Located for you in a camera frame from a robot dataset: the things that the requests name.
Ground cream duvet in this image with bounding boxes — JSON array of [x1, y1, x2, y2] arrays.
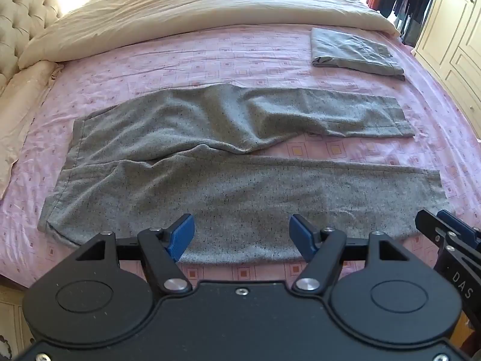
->
[[18, 0, 402, 70]]

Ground white ornate nightstand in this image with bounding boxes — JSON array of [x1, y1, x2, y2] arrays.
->
[[0, 284, 34, 361]]

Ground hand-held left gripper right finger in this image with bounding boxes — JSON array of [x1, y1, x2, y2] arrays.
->
[[289, 214, 410, 294]]

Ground tufted beige headboard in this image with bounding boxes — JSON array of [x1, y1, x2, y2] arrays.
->
[[0, 0, 63, 94]]

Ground cream pillow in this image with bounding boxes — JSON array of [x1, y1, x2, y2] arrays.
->
[[0, 60, 64, 200]]

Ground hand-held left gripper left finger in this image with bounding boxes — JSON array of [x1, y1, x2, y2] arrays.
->
[[73, 214, 196, 294]]

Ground cream wardrobe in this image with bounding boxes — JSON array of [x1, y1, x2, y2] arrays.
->
[[413, 0, 481, 128]]

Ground grey speckled pants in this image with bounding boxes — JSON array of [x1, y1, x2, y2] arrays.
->
[[38, 83, 452, 266]]

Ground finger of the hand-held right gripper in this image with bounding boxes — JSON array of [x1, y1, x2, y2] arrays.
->
[[437, 210, 481, 254], [415, 209, 481, 309]]

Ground folded grey garment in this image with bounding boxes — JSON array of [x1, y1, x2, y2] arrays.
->
[[310, 27, 406, 81]]

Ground pink patterned bedsheet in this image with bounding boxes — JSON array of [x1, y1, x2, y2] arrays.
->
[[0, 23, 481, 294]]

